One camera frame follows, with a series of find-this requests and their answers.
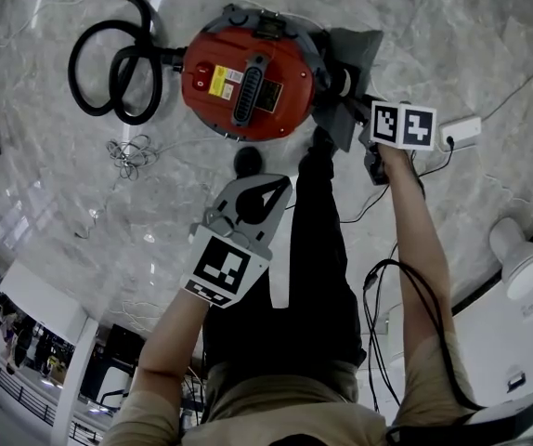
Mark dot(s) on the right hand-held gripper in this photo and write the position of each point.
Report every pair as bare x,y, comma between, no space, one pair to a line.
403,126

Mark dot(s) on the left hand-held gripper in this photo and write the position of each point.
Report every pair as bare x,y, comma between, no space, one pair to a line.
222,265

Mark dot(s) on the black white cylindrical vacuum piece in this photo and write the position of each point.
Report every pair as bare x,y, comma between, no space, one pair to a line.
343,82

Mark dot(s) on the red round vacuum cleaner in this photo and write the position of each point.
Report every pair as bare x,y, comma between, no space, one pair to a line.
211,63

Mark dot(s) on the person's right forearm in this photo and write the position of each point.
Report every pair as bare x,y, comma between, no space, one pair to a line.
417,240

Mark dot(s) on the person's left forearm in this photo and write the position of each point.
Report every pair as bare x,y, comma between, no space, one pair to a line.
176,337

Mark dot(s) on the black round knob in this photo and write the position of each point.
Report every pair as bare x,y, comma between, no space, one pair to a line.
248,160

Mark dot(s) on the person's black trouser leg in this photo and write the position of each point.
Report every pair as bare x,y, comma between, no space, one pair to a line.
317,258

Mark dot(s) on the white power strip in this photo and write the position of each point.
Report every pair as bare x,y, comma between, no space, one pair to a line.
462,130

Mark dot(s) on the person's beige shirt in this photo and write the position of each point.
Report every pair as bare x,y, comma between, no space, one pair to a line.
289,411

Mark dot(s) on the white pillar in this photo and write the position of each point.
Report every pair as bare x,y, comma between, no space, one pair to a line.
77,379

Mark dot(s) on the white cylindrical appliance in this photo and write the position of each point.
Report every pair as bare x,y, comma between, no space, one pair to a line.
524,260

